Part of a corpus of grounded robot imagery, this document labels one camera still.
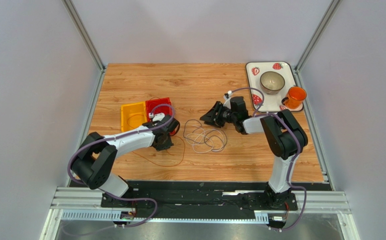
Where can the aluminium frame rail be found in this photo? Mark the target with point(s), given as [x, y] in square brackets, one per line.
[76, 18]

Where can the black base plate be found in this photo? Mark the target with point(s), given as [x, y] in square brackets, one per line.
[196, 200]

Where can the red plastic bin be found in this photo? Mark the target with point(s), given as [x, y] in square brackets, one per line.
[158, 105]

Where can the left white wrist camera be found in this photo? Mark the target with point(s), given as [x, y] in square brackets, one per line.
[156, 116]

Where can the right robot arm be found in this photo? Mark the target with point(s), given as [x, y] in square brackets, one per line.
[285, 137]

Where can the strawberry pattern tray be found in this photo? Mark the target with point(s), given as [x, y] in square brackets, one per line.
[261, 101]

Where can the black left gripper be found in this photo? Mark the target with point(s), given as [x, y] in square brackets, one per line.
[166, 146]

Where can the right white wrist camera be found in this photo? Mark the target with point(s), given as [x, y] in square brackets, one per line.
[227, 97]

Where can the yellow plastic bin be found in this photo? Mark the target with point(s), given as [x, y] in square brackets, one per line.
[132, 115]

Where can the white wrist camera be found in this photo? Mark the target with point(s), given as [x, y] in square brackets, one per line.
[227, 97]
[156, 116]

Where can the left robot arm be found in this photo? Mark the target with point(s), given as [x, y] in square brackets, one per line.
[92, 163]

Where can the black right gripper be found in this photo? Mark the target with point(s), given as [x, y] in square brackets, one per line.
[219, 113]

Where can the beige ceramic bowl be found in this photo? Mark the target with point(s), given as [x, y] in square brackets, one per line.
[272, 82]

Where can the orange mug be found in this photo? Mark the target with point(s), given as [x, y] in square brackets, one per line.
[294, 97]

